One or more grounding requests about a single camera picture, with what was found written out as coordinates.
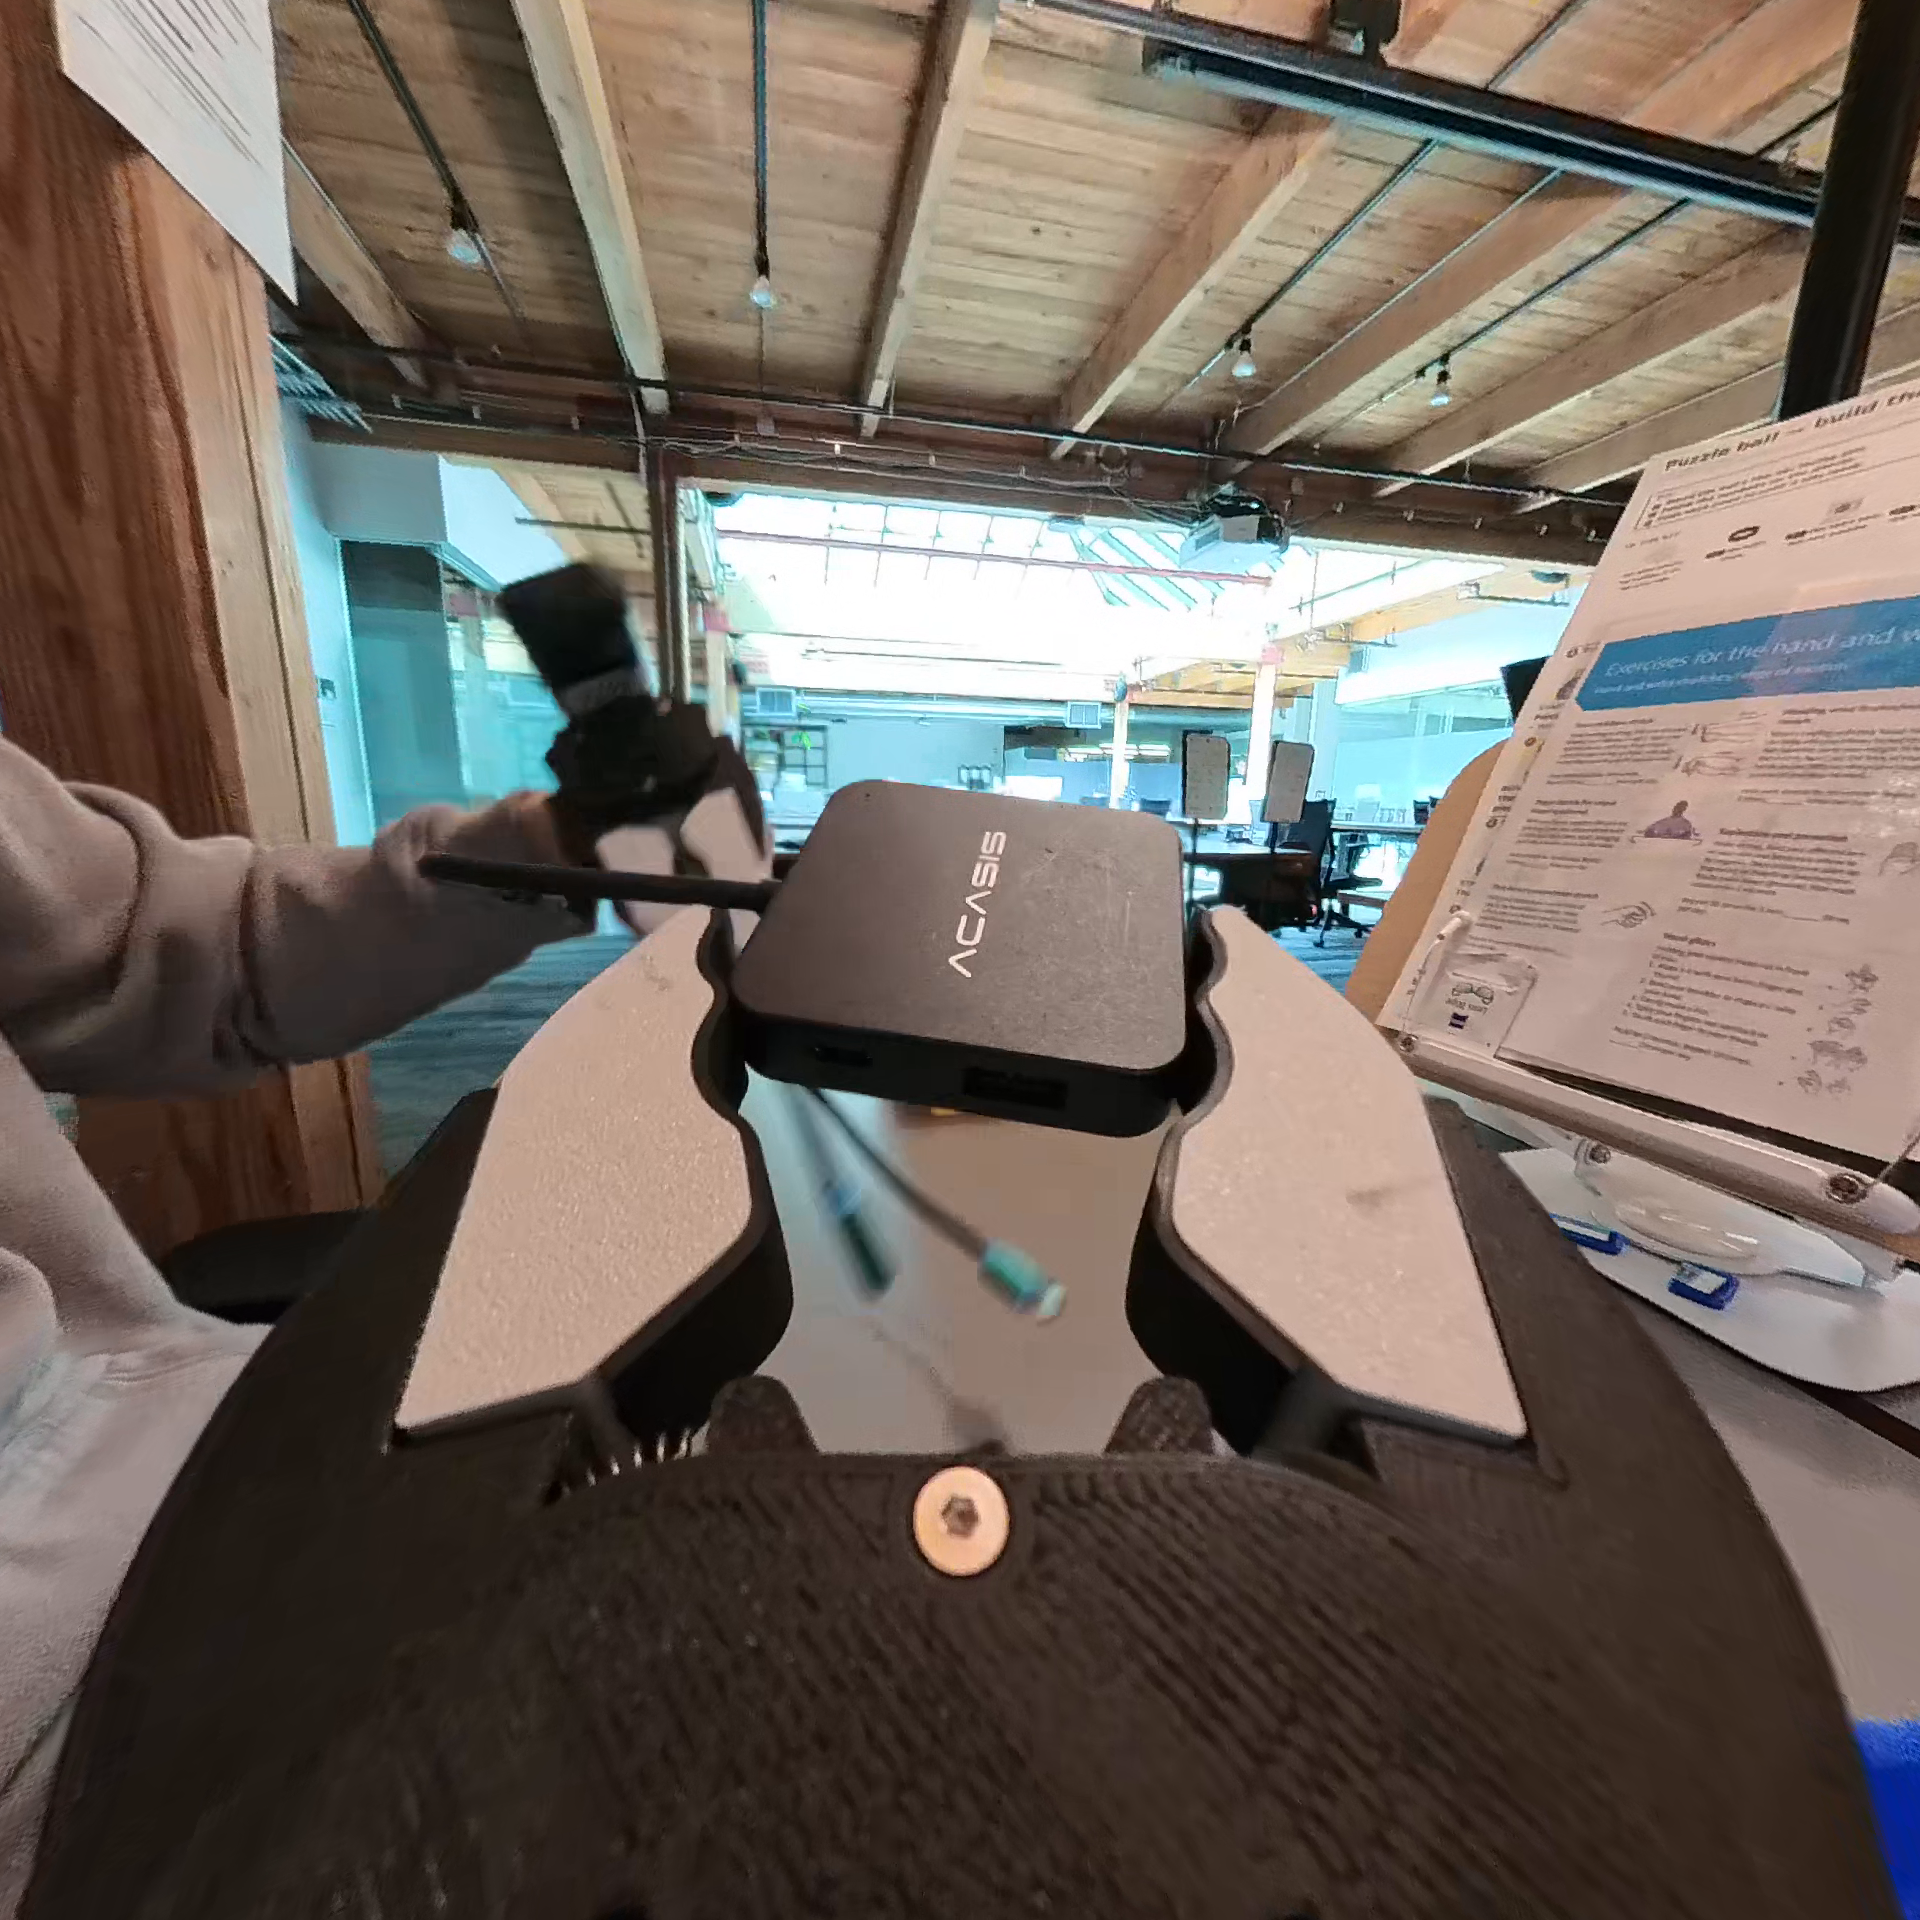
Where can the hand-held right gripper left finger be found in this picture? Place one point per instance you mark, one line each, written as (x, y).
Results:
(585, 1186)

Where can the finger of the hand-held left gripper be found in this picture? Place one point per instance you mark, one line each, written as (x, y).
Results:
(652, 870)
(734, 839)

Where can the white paper sheet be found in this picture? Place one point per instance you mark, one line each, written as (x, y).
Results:
(195, 119)

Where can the wooden post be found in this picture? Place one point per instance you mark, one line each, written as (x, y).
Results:
(136, 525)

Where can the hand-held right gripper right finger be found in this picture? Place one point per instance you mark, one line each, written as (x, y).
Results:
(1336, 1202)

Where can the black usb hub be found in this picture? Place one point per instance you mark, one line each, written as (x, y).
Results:
(974, 932)

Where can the printed instruction sheets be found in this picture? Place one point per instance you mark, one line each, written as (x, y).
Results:
(1723, 810)

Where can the ceiling projector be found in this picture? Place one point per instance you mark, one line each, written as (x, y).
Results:
(1233, 543)

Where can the person's grey clothing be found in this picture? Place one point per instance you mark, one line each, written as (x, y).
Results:
(75, 1426)

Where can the blue object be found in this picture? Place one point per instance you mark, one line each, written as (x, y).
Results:
(1890, 1817)

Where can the black ceiling rail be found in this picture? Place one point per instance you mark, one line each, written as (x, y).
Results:
(1470, 130)

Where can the white base with blue clips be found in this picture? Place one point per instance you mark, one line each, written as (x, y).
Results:
(1755, 1291)

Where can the person's left forearm grey sleeve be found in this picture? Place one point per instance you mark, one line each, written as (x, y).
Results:
(224, 932)

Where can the black metal pole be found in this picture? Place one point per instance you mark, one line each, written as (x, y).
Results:
(1851, 196)

